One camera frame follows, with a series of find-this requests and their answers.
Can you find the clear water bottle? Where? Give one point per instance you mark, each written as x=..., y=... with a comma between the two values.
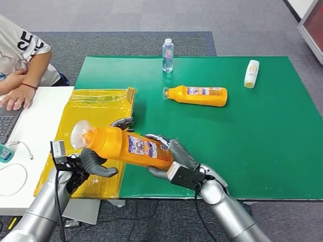
x=167, y=56

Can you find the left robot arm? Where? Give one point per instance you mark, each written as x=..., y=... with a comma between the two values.
x=43, y=207

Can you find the white desk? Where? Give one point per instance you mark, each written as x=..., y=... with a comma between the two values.
x=43, y=127

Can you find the yellow taped cardboard sheet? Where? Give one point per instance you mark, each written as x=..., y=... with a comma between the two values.
x=88, y=107

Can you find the green table mat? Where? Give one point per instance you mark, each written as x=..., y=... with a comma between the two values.
x=227, y=140

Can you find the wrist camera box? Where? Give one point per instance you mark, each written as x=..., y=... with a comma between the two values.
x=173, y=169
x=59, y=152

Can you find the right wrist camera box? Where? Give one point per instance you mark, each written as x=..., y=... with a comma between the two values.
x=173, y=169

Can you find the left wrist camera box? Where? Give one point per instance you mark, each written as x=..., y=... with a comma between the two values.
x=59, y=152

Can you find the person's hand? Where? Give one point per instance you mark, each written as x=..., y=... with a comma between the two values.
x=19, y=97

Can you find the red fire cabinet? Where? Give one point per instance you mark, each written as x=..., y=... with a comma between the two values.
x=315, y=23

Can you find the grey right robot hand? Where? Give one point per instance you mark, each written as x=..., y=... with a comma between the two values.
x=183, y=153

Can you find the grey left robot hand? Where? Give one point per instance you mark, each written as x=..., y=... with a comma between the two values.
x=93, y=163

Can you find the large orange detergent bottle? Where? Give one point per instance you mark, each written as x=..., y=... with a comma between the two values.
x=113, y=143

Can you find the person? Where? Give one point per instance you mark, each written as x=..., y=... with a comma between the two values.
x=15, y=50

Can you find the dark laptop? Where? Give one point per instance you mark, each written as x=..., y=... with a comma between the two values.
x=7, y=123

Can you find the small white bottle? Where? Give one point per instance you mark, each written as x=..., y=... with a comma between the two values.
x=251, y=75

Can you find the teal handheld device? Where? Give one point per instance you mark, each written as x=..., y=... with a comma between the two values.
x=5, y=154

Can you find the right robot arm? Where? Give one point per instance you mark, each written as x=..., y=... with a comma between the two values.
x=227, y=207

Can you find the person's forearm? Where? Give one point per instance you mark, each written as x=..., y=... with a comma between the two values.
x=38, y=70
x=12, y=80

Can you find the small orange detergent bottle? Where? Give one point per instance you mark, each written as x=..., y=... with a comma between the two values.
x=201, y=98

